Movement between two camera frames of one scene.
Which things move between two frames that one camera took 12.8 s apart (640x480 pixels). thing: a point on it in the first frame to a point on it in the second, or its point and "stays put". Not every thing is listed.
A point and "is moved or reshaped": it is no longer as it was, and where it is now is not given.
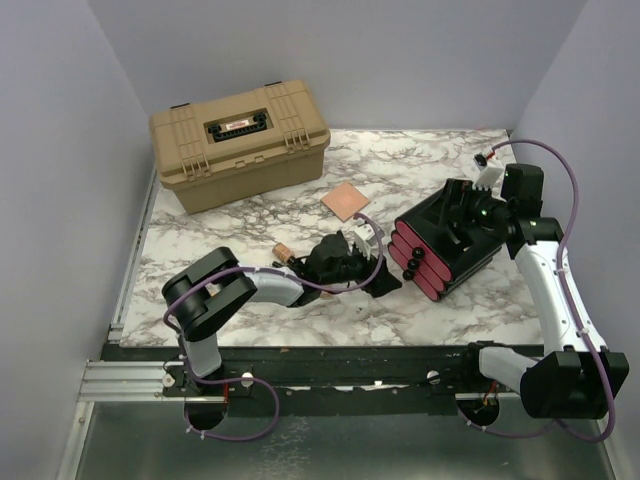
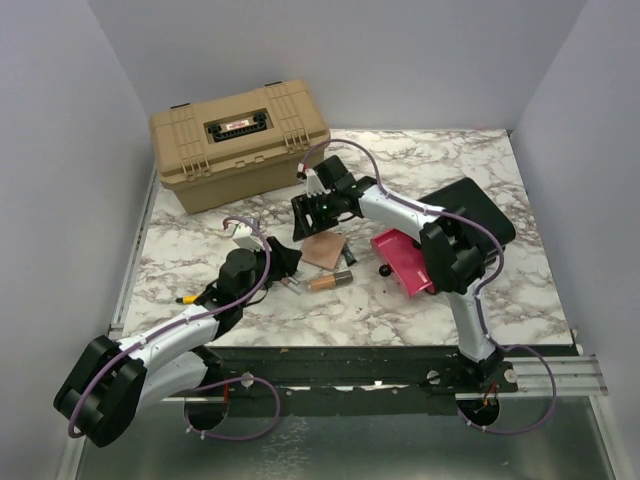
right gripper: (464, 194) to (301, 207)
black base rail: (322, 380) stays put
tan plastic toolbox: (239, 145) stays put
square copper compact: (345, 201) is moved or reshaped
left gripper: (384, 284) to (282, 260)
